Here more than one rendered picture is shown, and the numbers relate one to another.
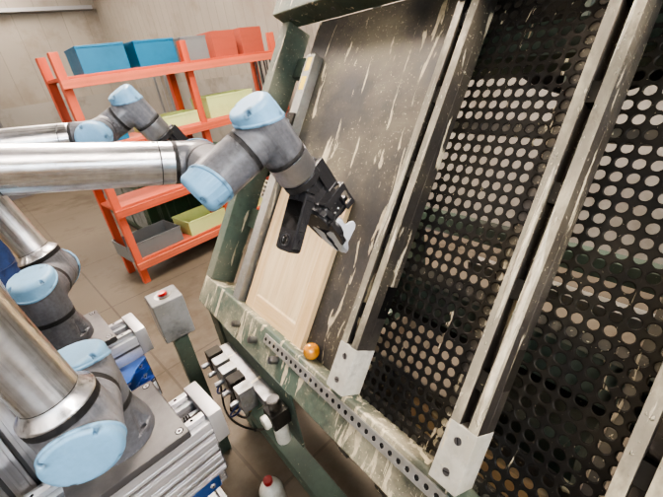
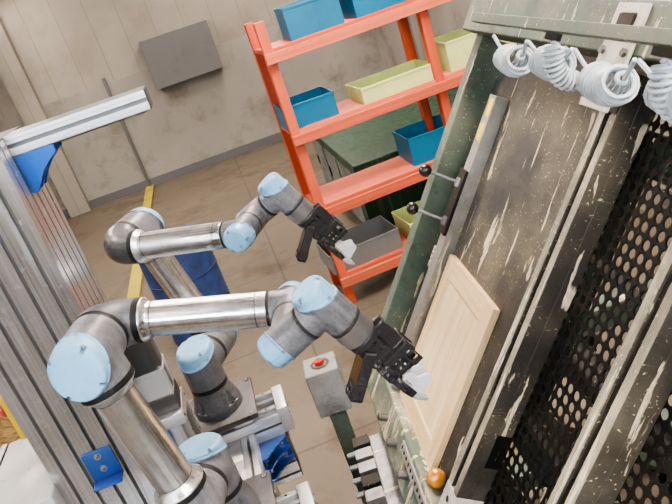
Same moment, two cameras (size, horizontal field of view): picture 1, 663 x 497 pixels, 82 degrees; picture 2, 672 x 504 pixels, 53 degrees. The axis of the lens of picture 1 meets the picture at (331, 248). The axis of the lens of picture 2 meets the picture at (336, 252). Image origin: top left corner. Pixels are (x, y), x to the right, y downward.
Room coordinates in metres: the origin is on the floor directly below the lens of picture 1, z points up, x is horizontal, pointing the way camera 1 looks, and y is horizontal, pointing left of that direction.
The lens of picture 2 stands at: (-0.26, -0.60, 2.15)
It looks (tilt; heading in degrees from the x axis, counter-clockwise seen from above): 22 degrees down; 34
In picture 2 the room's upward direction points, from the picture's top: 19 degrees counter-clockwise
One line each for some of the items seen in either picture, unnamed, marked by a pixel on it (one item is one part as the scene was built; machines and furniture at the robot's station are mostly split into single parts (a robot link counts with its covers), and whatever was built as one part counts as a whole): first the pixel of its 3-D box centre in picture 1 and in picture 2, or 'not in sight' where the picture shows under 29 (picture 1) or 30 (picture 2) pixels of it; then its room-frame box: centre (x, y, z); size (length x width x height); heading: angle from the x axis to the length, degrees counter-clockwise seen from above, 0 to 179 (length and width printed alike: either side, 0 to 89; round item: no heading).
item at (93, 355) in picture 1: (83, 380); (206, 465); (0.57, 0.50, 1.20); 0.13 x 0.12 x 0.14; 27
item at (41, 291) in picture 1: (39, 293); (200, 361); (0.96, 0.83, 1.20); 0.13 x 0.12 x 0.14; 15
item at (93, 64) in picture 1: (200, 147); (434, 113); (4.07, 1.17, 1.02); 2.16 x 0.58 x 2.04; 130
